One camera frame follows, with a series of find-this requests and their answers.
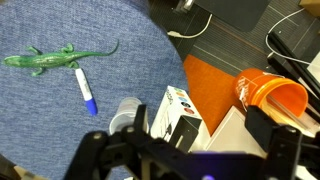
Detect black camera tripod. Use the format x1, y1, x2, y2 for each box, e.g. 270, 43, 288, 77
266, 31, 320, 113

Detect white cable with plug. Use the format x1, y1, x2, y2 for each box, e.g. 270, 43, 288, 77
166, 13, 214, 40

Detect white product box coloured dots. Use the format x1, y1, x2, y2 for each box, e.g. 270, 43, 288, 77
149, 85, 203, 143

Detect translucent plastic measuring cup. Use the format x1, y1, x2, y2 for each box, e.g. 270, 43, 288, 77
108, 96, 150, 135

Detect dark grey floor mat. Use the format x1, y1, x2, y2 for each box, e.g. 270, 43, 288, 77
193, 0, 272, 33

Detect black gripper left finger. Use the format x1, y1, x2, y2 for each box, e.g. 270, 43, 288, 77
63, 104, 158, 180

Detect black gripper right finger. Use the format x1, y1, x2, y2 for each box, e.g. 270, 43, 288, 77
244, 104, 303, 180

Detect white flat board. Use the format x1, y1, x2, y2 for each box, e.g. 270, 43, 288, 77
202, 105, 268, 158

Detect green toy lizard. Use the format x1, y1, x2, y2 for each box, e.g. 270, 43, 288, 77
2, 39, 120, 77

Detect round blue cloth table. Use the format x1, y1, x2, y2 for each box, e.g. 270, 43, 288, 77
0, 0, 190, 180

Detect white marker with blue cap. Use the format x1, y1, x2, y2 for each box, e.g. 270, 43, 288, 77
74, 67, 99, 117

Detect black and white product box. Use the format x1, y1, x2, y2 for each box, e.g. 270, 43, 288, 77
169, 114, 203, 153

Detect brown cardboard box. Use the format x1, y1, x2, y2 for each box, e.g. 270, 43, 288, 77
298, 0, 320, 18

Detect thin white cable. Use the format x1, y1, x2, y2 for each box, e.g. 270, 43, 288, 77
264, 7, 320, 66

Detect orange plastic bucket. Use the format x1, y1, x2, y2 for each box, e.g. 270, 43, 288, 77
232, 67, 310, 130

